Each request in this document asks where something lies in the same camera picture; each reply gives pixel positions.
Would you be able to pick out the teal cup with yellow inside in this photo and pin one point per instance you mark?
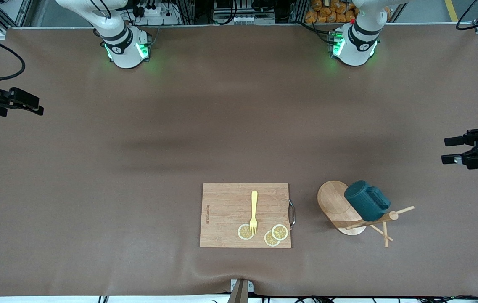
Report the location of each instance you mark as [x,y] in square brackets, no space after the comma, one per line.
[365,200]

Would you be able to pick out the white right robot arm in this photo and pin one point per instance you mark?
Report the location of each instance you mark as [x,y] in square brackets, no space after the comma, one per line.
[121,46]

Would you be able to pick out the wooden cup rack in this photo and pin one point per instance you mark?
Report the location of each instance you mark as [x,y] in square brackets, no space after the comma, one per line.
[331,202]

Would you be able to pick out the white power strip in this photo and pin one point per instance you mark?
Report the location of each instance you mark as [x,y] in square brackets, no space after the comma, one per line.
[159,17]

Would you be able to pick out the orange snack bag pile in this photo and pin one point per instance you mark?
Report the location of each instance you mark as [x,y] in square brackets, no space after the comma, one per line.
[327,12]

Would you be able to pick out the lemon slice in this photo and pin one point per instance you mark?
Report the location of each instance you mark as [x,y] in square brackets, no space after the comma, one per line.
[244,233]
[281,231]
[270,240]

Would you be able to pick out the yellow fork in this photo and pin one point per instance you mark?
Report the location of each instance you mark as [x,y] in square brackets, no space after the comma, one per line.
[254,206]

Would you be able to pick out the brown table mat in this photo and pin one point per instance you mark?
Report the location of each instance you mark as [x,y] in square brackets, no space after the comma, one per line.
[238,126]

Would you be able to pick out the wooden cutting board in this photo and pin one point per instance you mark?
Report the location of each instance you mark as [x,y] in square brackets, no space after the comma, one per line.
[226,214]

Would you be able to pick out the white socket strip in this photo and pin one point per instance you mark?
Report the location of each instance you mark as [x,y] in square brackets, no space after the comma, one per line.
[243,19]

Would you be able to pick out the metal mount bracket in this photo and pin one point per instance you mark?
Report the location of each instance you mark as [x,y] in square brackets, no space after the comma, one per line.
[241,290]

